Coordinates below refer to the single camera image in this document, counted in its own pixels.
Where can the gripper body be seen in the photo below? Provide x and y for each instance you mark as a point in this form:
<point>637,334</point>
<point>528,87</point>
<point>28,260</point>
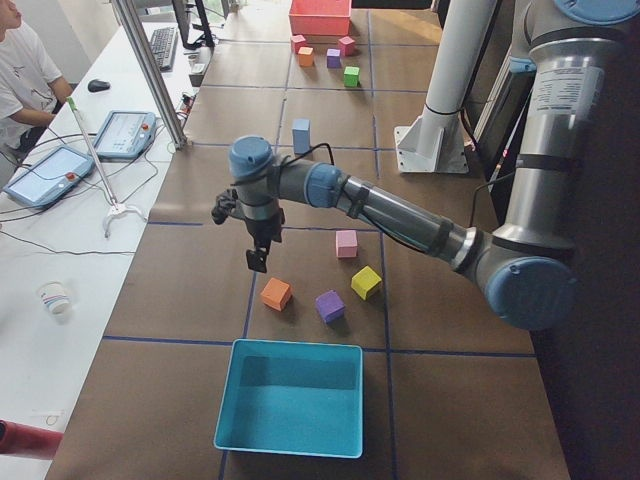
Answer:
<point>261,230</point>

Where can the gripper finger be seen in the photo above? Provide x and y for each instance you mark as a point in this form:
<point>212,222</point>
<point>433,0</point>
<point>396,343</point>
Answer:
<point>256,259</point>

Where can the light blue block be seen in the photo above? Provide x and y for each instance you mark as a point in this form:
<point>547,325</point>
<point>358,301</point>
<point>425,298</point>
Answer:
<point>301,142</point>
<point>301,127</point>

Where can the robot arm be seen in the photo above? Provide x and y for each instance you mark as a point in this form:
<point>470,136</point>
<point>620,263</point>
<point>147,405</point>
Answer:
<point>522,267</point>

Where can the orange foam block left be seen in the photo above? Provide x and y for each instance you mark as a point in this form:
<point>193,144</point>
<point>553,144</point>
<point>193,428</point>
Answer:
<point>276,294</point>

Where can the orange foam block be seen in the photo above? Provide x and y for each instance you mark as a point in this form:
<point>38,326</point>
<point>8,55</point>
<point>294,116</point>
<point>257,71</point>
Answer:
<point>305,56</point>
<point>276,294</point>

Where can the pink foam block left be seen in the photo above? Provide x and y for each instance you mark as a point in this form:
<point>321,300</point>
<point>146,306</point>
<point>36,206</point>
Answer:
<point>346,244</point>

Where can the purple foam block left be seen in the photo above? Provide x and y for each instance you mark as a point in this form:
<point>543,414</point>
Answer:
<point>330,306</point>

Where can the purple foam block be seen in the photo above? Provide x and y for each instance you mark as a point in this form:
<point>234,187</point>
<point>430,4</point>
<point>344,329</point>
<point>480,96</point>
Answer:
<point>330,306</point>
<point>333,58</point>

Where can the yellow foam block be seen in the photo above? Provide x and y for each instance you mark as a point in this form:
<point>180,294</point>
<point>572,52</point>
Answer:
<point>366,282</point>

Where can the blue plastic bin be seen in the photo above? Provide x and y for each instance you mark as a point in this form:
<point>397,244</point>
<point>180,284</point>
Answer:
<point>294,398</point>

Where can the reacher grabber tool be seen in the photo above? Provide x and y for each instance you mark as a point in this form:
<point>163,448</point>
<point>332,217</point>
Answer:
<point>117,209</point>

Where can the teach pendant far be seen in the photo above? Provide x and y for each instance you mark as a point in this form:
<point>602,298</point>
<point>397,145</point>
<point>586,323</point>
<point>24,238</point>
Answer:
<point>124,135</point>

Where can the teach pendant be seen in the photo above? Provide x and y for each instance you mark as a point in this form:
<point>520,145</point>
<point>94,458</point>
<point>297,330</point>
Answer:
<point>50,178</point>
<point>124,135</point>

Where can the green foam block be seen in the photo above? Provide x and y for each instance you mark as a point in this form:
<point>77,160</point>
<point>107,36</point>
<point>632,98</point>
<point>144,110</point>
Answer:
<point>351,76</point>

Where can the orange foam block right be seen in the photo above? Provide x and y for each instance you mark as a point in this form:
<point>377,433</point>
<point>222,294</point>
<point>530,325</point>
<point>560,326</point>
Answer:
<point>305,56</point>

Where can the purple foam block right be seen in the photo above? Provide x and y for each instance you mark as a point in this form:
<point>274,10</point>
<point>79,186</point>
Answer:
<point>333,58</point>

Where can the red foam block upper right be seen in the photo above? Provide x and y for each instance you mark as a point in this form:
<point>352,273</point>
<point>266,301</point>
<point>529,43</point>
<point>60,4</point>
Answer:
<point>297,42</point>

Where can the red foam block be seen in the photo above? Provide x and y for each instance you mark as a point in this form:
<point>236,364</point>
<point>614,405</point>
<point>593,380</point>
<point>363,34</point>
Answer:
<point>297,42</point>
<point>347,46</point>

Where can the monitor stand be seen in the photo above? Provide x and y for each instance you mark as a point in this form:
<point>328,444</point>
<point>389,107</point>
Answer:
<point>193,24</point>

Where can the paper cup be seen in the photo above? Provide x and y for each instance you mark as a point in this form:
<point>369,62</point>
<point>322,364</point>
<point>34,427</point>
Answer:
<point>55,298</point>

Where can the red foam block lower right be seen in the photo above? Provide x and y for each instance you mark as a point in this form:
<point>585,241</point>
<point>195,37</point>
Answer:
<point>347,46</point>

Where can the black keyboard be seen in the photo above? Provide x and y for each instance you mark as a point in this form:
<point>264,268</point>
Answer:
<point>163,44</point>

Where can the red plastic bin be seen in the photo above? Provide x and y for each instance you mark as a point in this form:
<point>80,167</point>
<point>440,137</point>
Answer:
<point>320,17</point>

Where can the teach pendant near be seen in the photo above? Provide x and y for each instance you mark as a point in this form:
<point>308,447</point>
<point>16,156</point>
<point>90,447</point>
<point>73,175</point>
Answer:
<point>50,178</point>

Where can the black computer mouse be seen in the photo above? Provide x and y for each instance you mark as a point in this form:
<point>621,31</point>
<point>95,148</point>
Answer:
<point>97,85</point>

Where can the seated person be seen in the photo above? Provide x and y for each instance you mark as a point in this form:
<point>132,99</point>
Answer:
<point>33,89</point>

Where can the red cylinder object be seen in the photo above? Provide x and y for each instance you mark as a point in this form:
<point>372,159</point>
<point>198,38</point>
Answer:
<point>27,441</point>

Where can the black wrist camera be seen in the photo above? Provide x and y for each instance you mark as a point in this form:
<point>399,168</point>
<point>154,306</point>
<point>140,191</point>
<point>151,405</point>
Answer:
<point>225,206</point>

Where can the white camera pole base plate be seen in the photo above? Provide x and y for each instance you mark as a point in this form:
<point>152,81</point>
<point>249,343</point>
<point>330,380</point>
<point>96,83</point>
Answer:
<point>431,144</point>

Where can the aluminium frame post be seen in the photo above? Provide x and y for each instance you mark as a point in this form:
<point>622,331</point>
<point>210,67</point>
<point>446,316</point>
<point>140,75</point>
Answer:
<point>138,39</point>

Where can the white camera pole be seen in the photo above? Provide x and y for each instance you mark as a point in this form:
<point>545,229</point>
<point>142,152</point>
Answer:
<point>465,26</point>

